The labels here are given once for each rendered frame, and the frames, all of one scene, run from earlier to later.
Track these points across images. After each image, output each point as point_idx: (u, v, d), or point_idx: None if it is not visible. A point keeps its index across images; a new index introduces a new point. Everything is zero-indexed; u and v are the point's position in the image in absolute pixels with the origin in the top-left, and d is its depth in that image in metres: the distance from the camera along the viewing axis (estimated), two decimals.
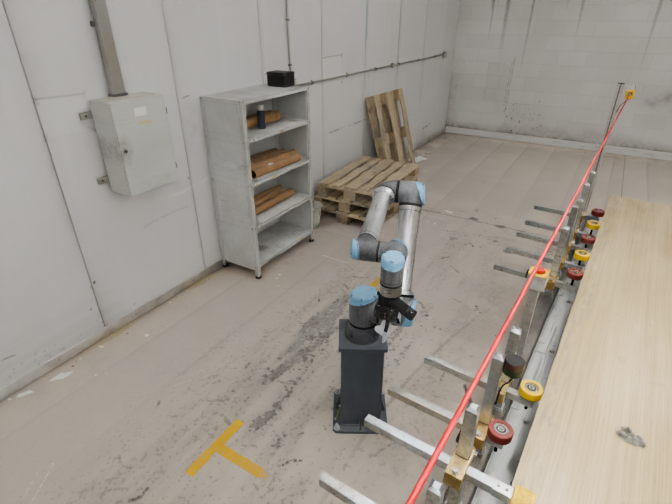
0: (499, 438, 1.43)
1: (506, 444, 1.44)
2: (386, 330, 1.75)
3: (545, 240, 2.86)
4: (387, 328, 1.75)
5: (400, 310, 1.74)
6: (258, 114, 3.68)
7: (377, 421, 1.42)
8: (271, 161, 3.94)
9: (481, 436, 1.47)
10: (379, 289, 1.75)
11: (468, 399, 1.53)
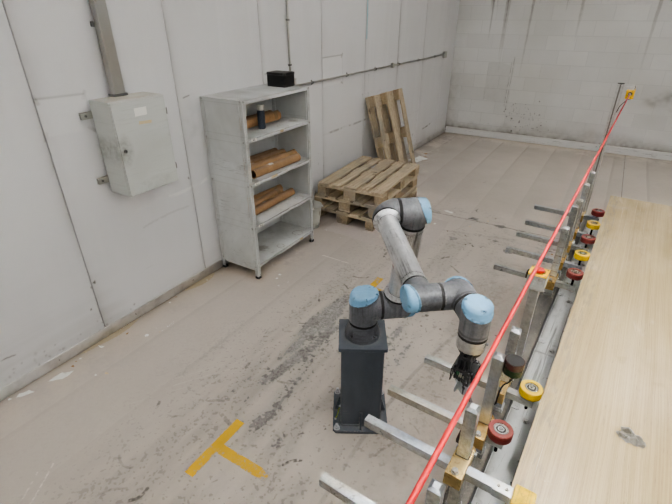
0: (499, 438, 1.43)
1: (506, 444, 1.44)
2: None
3: (545, 240, 2.86)
4: None
5: None
6: (258, 114, 3.68)
7: (377, 421, 1.42)
8: (271, 161, 3.94)
9: (481, 436, 1.47)
10: (474, 353, 1.32)
11: (468, 399, 1.53)
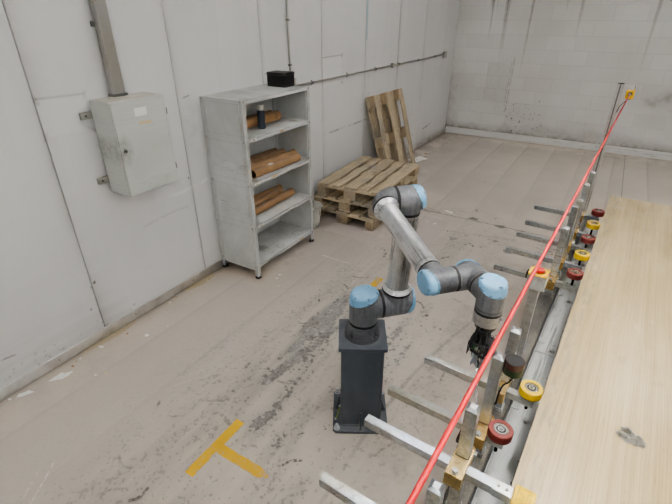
0: (499, 438, 1.43)
1: (506, 444, 1.44)
2: None
3: (545, 240, 2.86)
4: (492, 356, 1.55)
5: None
6: (258, 114, 3.68)
7: (377, 421, 1.42)
8: (271, 161, 3.94)
9: (481, 436, 1.47)
10: (490, 327, 1.44)
11: (476, 385, 1.59)
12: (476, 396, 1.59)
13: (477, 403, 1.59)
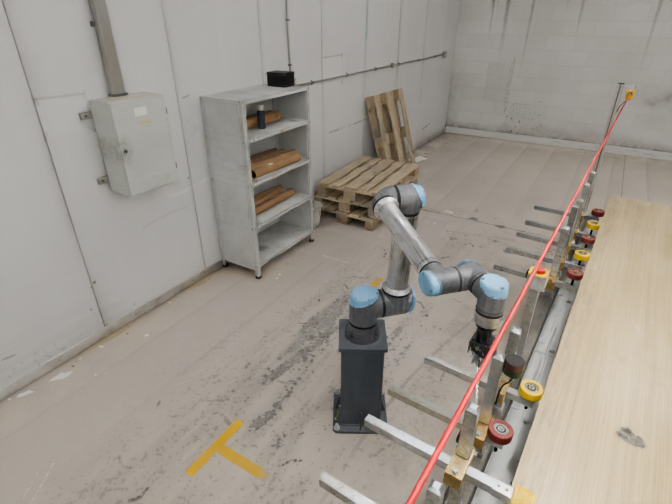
0: (499, 438, 1.43)
1: (506, 444, 1.44)
2: (491, 357, 1.58)
3: (545, 240, 2.86)
4: (492, 355, 1.57)
5: None
6: (258, 114, 3.68)
7: (377, 421, 1.42)
8: (271, 161, 3.94)
9: (481, 436, 1.47)
10: (491, 326, 1.46)
11: (477, 384, 1.60)
12: (476, 396, 1.59)
13: (477, 403, 1.59)
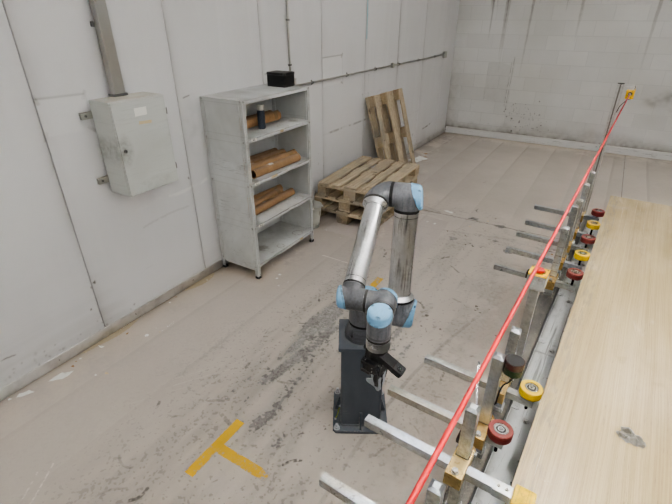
0: (499, 438, 1.43)
1: (506, 444, 1.44)
2: (376, 386, 1.67)
3: (545, 240, 2.86)
4: (377, 385, 1.66)
5: (387, 366, 1.62)
6: (258, 114, 3.68)
7: (377, 421, 1.42)
8: (271, 161, 3.94)
9: (481, 436, 1.47)
10: (365, 343, 1.63)
11: (477, 384, 1.60)
12: (476, 396, 1.59)
13: (477, 403, 1.59)
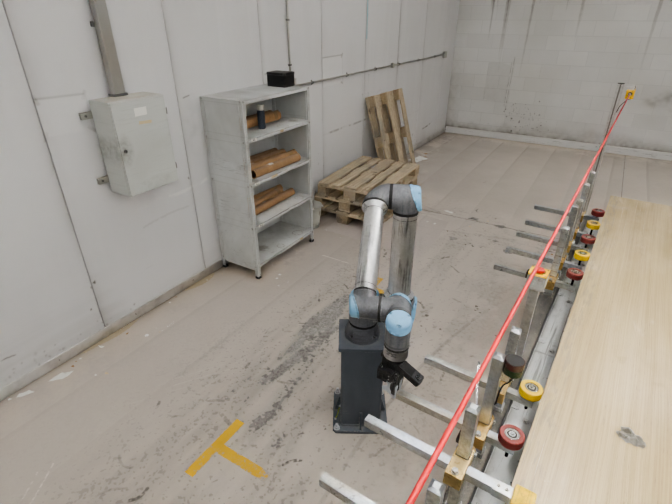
0: (510, 443, 1.41)
1: (517, 449, 1.42)
2: (393, 394, 1.64)
3: (545, 240, 2.86)
4: (393, 393, 1.63)
5: (405, 375, 1.58)
6: (258, 114, 3.68)
7: (377, 421, 1.42)
8: (271, 161, 3.94)
9: (481, 436, 1.47)
10: (383, 350, 1.59)
11: (477, 384, 1.60)
12: (476, 396, 1.59)
13: (477, 403, 1.59)
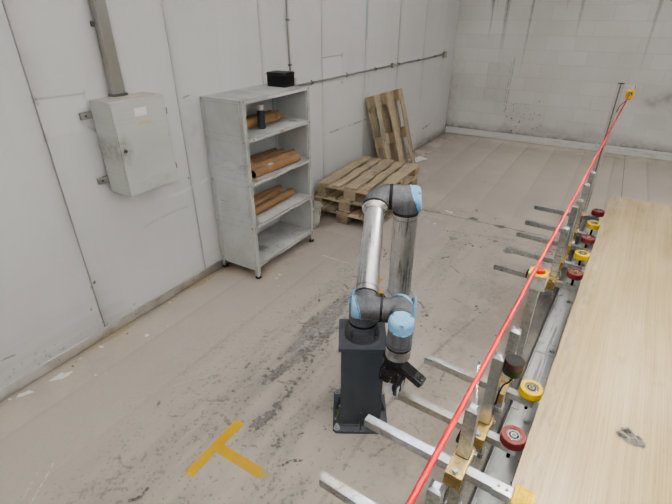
0: (512, 444, 1.41)
1: (519, 450, 1.42)
2: (395, 395, 1.64)
3: (545, 240, 2.86)
4: (395, 394, 1.63)
5: (407, 376, 1.58)
6: (258, 114, 3.68)
7: (377, 421, 1.42)
8: (271, 161, 3.94)
9: (481, 436, 1.47)
10: (385, 351, 1.59)
11: (477, 384, 1.60)
12: (476, 396, 1.59)
13: (477, 403, 1.59)
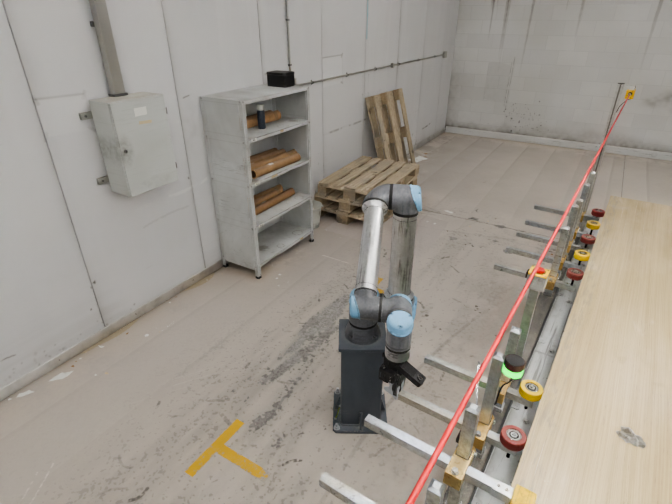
0: (512, 444, 1.41)
1: (519, 450, 1.42)
2: (395, 395, 1.63)
3: (545, 240, 2.86)
4: (395, 394, 1.63)
5: (407, 375, 1.58)
6: (258, 114, 3.68)
7: (377, 421, 1.42)
8: (271, 161, 3.94)
9: (481, 436, 1.47)
10: (384, 351, 1.59)
11: (477, 384, 1.60)
12: (476, 396, 1.59)
13: (477, 403, 1.59)
